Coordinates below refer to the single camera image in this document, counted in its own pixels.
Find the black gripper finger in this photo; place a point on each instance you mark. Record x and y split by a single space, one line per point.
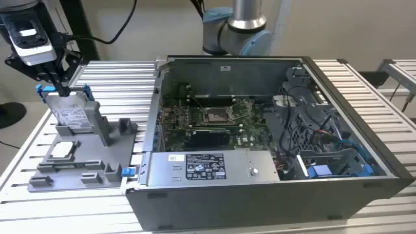
63 89
72 63

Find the hard disk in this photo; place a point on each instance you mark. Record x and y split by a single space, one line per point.
69 114

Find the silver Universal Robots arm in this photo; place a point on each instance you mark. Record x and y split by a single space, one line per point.
247 14

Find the blue disk carrier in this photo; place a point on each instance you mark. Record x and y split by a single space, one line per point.
320 171

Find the grey disk bay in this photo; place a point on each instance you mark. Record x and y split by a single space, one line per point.
351 156

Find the black round stand base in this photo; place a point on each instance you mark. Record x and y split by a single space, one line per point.
11 114

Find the silver CPU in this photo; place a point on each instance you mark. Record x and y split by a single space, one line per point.
63 150

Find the grey parts rack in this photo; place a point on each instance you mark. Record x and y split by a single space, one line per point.
93 151

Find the blue case latch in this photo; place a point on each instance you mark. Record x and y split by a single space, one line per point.
127 172

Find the thin metal locking lever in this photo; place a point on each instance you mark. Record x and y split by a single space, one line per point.
239 105
199 102

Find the black RAM slot bank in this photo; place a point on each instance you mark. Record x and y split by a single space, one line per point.
211 99
216 126

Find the silver power supply unit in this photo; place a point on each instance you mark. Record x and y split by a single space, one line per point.
163 170

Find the CPU socket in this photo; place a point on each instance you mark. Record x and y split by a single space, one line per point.
216 117

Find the black graphics card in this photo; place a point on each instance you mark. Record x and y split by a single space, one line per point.
209 139

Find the green motherboard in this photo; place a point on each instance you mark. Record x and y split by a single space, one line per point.
253 131

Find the dark grey PC case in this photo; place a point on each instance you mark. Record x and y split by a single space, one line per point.
227 207

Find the grey perforated drive cage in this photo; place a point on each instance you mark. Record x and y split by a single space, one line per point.
292 126

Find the metal slat side table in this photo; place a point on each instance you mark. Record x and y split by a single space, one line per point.
403 70

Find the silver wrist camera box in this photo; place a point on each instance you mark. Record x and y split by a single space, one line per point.
35 54

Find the black upright post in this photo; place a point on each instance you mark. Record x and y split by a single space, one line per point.
83 24

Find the silver metal bracket plate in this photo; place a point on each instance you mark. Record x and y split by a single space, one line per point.
283 101

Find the black table bracket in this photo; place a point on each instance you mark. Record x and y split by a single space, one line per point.
373 78

